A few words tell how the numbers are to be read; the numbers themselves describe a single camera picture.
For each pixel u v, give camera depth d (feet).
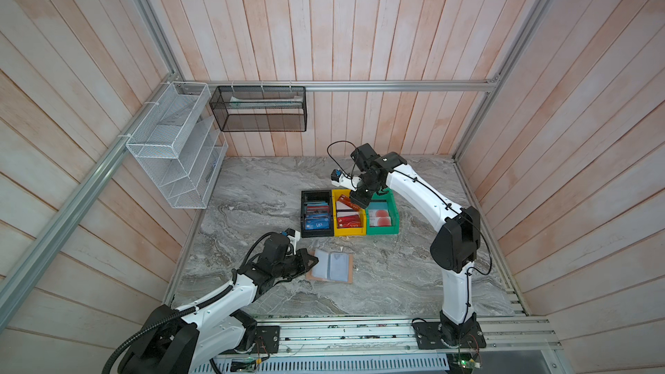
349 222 3.20
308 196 3.34
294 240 2.60
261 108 3.39
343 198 2.90
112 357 1.22
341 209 3.18
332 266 2.83
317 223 3.13
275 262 2.14
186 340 1.33
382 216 3.23
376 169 2.07
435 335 2.38
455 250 1.67
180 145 2.37
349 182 2.55
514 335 2.48
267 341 2.39
